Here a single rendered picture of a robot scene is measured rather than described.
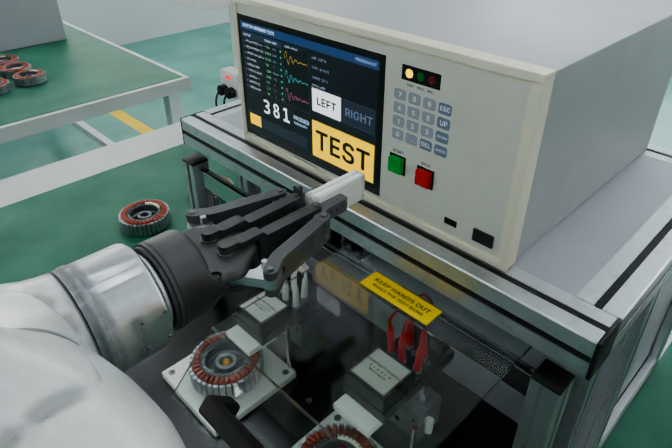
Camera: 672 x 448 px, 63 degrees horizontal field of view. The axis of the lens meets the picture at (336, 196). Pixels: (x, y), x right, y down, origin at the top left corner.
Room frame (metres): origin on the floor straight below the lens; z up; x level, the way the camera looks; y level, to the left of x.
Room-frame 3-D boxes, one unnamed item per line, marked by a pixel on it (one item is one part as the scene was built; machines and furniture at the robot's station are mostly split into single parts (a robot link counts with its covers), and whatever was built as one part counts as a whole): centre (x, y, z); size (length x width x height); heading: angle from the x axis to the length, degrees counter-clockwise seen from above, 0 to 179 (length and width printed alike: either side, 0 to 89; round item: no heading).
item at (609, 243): (0.73, -0.14, 1.09); 0.68 x 0.44 x 0.05; 45
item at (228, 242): (0.40, 0.05, 1.18); 0.11 x 0.01 x 0.04; 133
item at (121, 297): (0.31, 0.16, 1.18); 0.09 x 0.06 x 0.09; 44
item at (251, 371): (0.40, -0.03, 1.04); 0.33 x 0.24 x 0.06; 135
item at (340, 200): (0.44, 0.00, 1.18); 0.05 x 0.03 x 0.01; 134
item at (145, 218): (1.05, 0.44, 0.77); 0.11 x 0.11 x 0.04
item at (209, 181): (0.58, 0.01, 1.03); 0.62 x 0.01 x 0.03; 45
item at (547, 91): (0.72, -0.16, 1.22); 0.44 x 0.39 x 0.20; 45
